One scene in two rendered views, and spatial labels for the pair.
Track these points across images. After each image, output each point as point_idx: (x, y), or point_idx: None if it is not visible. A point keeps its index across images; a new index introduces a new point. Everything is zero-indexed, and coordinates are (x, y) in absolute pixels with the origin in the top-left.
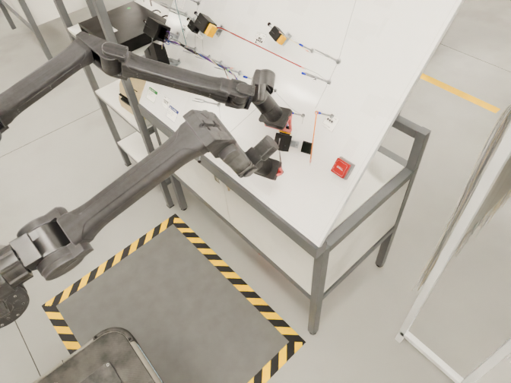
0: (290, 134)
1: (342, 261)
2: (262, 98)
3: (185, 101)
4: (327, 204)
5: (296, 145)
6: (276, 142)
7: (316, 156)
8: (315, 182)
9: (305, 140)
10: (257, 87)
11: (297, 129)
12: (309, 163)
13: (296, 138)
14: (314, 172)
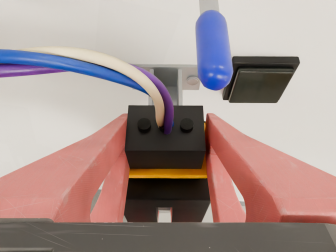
0: (132, 45)
1: None
2: None
3: None
4: (334, 170)
5: (195, 84)
6: (146, 217)
7: (312, 96)
8: (298, 147)
9: (241, 55)
10: None
11: (172, 11)
12: (272, 115)
13: (176, 55)
14: (294, 131)
